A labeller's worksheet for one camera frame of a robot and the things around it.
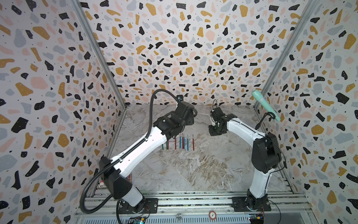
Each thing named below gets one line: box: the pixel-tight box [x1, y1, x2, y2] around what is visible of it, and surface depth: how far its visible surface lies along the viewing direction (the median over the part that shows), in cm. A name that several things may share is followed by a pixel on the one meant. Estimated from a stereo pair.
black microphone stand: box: [254, 112, 276, 130], surface depth 87 cm
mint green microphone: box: [251, 89, 281, 122], surface depth 82 cm
